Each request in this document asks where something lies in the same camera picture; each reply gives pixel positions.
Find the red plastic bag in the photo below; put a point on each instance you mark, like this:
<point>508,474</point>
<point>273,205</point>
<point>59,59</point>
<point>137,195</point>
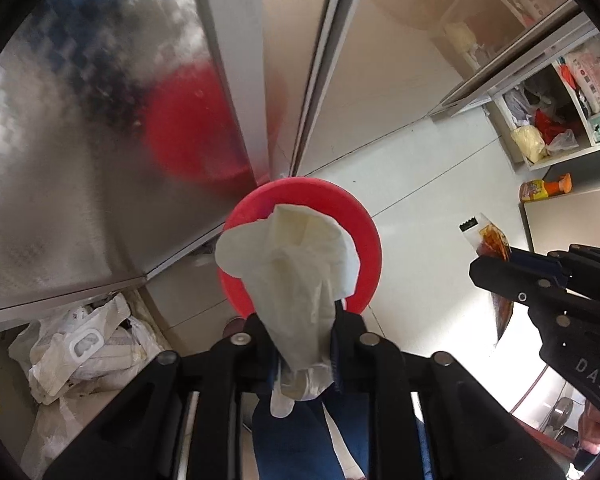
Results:
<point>547,122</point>

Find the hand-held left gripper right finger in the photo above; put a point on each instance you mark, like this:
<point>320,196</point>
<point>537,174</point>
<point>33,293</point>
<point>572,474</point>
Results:
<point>337,360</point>

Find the red trash bin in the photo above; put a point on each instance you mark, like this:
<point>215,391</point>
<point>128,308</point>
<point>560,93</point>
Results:
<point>365,240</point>

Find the metal cabinet door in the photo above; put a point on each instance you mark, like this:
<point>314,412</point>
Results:
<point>380,60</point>
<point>80,135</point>

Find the yellow plastic bag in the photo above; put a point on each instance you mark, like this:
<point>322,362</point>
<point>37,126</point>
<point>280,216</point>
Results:
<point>527,142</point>

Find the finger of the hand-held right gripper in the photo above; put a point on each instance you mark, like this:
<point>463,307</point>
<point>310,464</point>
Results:
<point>535,260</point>
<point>505,280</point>

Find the beige cabinet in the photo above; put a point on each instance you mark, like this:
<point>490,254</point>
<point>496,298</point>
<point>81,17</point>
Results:
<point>570,220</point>

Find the person's right hand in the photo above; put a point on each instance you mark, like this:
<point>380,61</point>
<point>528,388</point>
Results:
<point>595,430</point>

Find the clear plastic bag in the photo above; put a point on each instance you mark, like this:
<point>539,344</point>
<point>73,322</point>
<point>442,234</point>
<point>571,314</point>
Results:
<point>562,142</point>

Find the white plastic shopping bag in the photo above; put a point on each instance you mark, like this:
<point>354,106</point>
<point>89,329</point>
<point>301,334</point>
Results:
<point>80,345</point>

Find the white rubber glove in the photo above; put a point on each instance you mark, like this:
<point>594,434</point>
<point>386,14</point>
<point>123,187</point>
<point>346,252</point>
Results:
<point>290,260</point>

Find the white printed bag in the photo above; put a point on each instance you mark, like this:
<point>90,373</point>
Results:
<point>592,75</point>

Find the orange bottle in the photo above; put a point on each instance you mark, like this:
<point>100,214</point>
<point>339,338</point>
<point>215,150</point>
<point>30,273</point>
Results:
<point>545,188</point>

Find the open under-counter shelf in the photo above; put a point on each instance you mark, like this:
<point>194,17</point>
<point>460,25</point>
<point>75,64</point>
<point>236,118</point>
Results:
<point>555,160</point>

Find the red sauce packet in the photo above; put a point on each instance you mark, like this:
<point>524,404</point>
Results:
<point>490,245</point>

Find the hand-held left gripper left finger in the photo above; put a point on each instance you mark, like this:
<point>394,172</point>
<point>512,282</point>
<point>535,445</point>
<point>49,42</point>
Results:
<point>255,365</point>

